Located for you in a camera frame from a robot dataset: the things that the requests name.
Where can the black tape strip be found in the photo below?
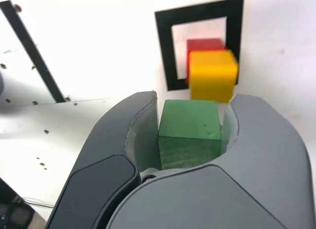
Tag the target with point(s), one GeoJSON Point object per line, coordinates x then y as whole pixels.
{"type": "Point", "coordinates": [29, 46]}

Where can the black tape square outline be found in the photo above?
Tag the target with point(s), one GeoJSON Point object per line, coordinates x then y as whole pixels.
{"type": "Point", "coordinates": [163, 41]}

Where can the yellow cube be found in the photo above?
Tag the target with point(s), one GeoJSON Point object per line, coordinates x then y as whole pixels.
{"type": "Point", "coordinates": [212, 76]}

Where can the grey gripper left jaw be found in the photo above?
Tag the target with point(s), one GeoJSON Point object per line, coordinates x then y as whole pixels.
{"type": "Point", "coordinates": [111, 140]}

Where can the green cube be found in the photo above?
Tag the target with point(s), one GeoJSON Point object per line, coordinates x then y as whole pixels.
{"type": "Point", "coordinates": [187, 125]}

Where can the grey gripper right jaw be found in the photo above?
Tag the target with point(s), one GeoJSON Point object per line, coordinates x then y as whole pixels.
{"type": "Point", "coordinates": [247, 177]}

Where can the red cube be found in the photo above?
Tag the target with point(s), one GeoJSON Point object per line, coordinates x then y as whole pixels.
{"type": "Point", "coordinates": [205, 44]}

